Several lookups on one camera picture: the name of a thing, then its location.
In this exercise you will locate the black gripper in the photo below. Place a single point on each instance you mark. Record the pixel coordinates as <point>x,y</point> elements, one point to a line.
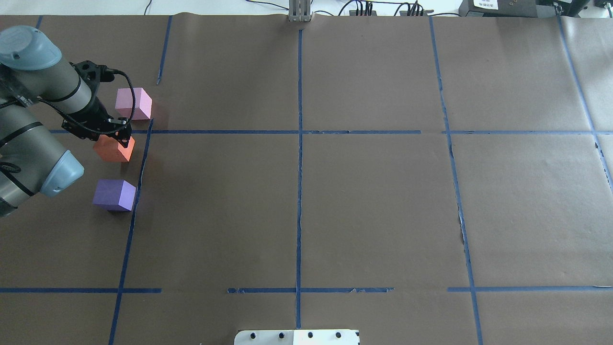
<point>98,113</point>

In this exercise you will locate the orange foam cube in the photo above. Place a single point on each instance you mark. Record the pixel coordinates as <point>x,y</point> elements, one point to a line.
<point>110,150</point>

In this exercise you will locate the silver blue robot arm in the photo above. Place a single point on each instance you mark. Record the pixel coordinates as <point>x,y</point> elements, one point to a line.
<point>34,71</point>

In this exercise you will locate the pink foam cube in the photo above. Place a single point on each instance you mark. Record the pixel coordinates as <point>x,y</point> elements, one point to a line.
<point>137,100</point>

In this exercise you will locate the purple foam cube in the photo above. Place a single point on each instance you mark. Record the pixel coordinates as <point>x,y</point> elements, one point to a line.
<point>114,195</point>

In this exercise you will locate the black usb hub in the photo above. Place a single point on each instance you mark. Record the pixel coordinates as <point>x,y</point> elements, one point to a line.
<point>412,10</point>
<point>363,9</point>

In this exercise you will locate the black computer box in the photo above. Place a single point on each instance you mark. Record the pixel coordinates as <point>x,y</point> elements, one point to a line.
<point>521,8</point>

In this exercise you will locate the grey aluminium frame post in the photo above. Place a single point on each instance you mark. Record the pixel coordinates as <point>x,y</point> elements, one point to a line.
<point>300,11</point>

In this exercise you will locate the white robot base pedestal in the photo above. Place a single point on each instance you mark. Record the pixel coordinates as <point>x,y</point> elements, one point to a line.
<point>298,337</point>

